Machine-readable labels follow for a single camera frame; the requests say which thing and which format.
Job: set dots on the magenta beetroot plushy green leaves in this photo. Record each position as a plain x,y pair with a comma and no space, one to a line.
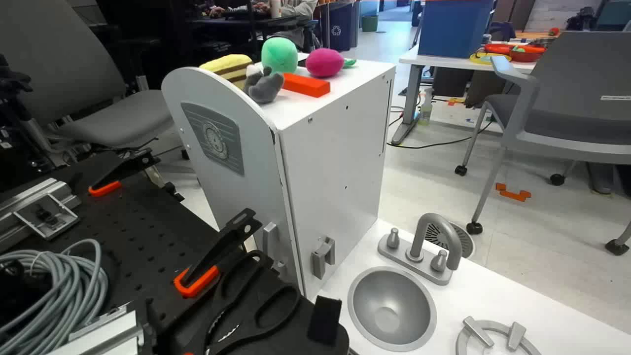
323,62

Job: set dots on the grey mouse plushy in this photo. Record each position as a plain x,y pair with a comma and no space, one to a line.
264,86

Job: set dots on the green round plushy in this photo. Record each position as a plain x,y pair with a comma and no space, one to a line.
278,54

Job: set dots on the grey toy sink bowl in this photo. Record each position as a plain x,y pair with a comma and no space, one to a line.
390,308

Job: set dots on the white toy kitchen cabinet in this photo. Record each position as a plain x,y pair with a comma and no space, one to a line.
327,159

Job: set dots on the grey cabinet latch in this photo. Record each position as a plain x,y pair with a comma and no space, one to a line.
321,257

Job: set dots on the orange rectangular block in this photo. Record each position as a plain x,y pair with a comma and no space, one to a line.
305,84

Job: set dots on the white desk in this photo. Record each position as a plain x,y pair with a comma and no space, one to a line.
408,99

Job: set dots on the grey toy faucet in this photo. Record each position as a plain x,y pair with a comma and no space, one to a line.
430,230

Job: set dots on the clear spray bottle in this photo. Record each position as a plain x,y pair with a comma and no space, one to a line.
426,107

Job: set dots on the small black block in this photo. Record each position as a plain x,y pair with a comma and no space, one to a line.
325,320

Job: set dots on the black clamp foot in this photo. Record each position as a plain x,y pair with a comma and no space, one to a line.
171,192

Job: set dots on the yellow sponge block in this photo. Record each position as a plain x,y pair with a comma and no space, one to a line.
227,64

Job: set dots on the blue recycling bin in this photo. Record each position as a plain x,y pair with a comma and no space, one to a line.
339,26

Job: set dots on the round grey floor outlet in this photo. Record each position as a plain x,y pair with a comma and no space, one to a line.
465,241

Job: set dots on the grey toy stove burner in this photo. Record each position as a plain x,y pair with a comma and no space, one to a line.
473,328

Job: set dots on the white toy kitchen counter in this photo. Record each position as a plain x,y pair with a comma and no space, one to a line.
513,303

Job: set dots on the orange tray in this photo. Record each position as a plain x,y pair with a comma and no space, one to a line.
514,50

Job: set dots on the grey padded chair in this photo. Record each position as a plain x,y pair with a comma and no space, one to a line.
79,86

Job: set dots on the grey wheeled office chair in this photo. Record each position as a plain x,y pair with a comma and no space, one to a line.
572,125

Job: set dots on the silver metal bracket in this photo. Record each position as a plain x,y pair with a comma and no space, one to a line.
98,332

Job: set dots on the silver aluminium rail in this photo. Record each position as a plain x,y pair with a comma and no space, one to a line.
31,208

